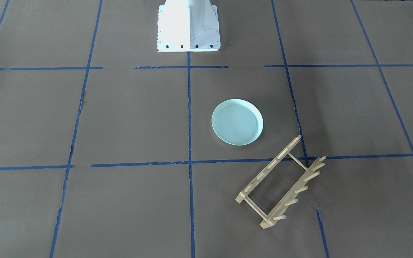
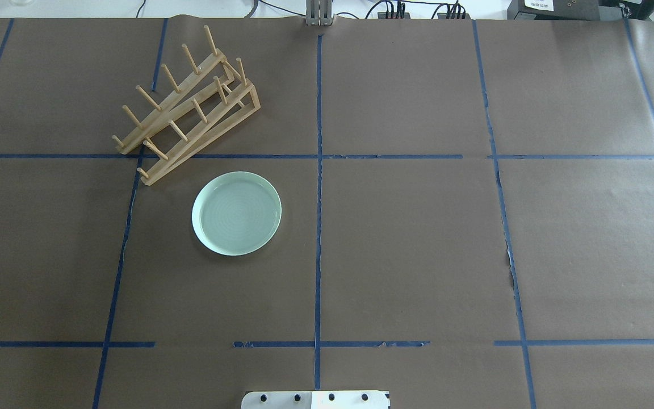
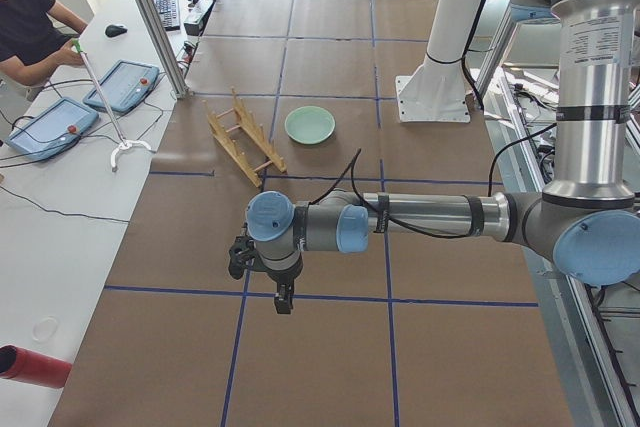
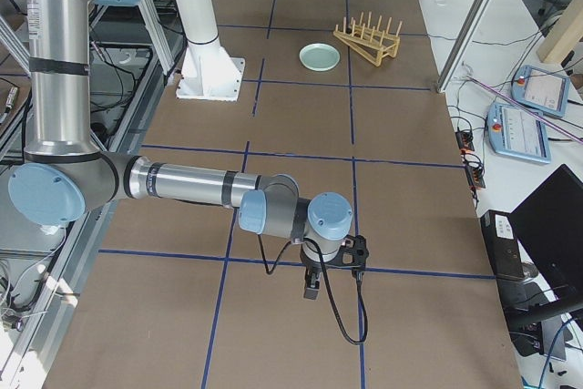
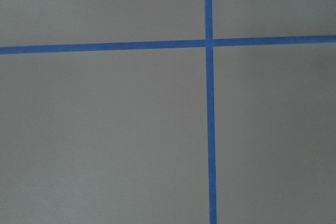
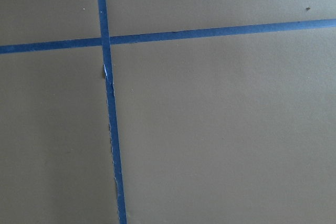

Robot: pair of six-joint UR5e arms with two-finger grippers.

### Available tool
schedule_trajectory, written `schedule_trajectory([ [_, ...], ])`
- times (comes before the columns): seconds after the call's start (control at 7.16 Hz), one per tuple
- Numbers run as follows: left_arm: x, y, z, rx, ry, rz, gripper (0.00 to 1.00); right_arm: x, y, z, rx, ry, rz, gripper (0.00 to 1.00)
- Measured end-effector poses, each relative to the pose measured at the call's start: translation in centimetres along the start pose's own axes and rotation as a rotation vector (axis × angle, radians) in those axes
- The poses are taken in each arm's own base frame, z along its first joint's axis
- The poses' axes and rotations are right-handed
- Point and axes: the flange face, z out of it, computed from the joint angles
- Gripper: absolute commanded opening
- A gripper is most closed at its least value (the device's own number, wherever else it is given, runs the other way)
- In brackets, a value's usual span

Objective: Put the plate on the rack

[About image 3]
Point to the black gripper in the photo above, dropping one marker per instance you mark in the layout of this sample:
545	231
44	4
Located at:
283	277

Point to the light green ceramic plate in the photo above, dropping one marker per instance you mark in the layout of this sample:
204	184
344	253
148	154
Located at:
309	125

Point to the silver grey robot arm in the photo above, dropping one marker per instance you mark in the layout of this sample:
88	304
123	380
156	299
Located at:
582	221

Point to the wooden dish rack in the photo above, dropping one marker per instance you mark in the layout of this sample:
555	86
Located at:
235	129

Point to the white reacher stick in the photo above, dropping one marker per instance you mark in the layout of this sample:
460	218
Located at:
124	143

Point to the blue teach pendant far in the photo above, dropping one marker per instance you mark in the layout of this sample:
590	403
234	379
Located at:
127	83

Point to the blue teach pendant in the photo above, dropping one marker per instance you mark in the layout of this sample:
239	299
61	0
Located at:
53	130
127	83

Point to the red cylinder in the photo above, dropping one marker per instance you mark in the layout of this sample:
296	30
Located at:
26	366

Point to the blue teach pendant near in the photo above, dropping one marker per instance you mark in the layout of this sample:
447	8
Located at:
53	130

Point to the black computer mouse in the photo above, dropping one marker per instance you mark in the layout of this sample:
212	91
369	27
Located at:
114	30

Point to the black keyboard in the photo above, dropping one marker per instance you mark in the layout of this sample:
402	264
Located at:
169	13

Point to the person in black shirt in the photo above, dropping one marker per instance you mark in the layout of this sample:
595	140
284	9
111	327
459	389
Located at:
31	47

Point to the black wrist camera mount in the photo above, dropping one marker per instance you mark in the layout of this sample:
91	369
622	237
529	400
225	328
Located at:
242	257

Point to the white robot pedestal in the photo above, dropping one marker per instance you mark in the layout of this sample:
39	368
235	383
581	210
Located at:
435	92

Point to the aluminium frame post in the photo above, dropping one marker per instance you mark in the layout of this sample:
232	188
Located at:
163	47

